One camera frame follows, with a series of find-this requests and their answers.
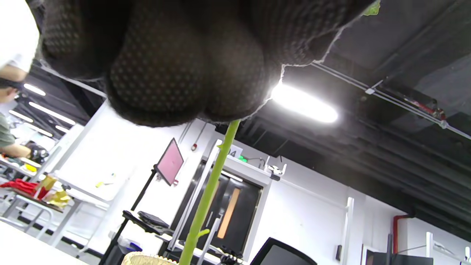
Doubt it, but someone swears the person's left hand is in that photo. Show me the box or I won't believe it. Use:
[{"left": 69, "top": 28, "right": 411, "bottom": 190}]
[{"left": 26, "top": 0, "right": 381, "bottom": 127}]

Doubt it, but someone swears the gold flower pot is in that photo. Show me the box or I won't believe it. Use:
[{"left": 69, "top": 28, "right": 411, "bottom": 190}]
[{"left": 121, "top": 251, "right": 181, "bottom": 265}]

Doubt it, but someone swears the pink screen monitor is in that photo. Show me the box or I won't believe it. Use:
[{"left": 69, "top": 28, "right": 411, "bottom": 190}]
[{"left": 154, "top": 138, "right": 184, "bottom": 186}]

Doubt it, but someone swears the bright ceiling light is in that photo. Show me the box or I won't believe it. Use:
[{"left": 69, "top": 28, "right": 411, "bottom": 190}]
[{"left": 270, "top": 83, "right": 339, "bottom": 124}]

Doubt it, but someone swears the ceiling strip light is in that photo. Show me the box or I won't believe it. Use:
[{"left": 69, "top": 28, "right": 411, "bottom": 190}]
[
  {"left": 29, "top": 101, "right": 76, "bottom": 126},
  {"left": 23, "top": 83, "right": 46, "bottom": 97},
  {"left": 24, "top": 123, "right": 54, "bottom": 137}
]

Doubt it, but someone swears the green plant stem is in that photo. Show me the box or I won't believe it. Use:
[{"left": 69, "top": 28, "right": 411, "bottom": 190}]
[{"left": 158, "top": 162, "right": 263, "bottom": 258}]

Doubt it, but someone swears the yellow foil item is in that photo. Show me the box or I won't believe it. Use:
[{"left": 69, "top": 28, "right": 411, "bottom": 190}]
[{"left": 46, "top": 190, "right": 72, "bottom": 208}]

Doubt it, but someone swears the black office chair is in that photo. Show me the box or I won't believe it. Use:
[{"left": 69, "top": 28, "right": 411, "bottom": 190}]
[{"left": 250, "top": 237, "right": 318, "bottom": 265}]

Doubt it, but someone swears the ceiling conduit pipe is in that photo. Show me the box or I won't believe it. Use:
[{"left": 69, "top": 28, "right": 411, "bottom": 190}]
[{"left": 311, "top": 61, "right": 471, "bottom": 140}]

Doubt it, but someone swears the red pipe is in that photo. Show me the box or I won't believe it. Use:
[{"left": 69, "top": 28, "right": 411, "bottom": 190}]
[{"left": 392, "top": 213, "right": 411, "bottom": 254}]

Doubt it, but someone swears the white frame post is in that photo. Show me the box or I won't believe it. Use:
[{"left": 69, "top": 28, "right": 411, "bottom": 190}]
[{"left": 340, "top": 197, "right": 354, "bottom": 265}]

